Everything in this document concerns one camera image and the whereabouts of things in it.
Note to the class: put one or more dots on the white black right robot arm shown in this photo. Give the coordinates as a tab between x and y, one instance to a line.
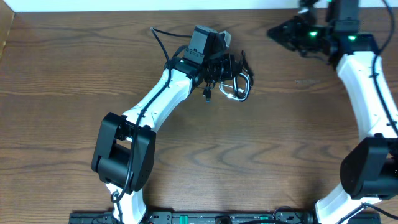
368	174

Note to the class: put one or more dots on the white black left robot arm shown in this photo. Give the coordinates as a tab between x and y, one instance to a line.
125	146

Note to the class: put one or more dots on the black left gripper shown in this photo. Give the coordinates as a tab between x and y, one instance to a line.
232	66

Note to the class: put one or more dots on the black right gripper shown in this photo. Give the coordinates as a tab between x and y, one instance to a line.
291	28

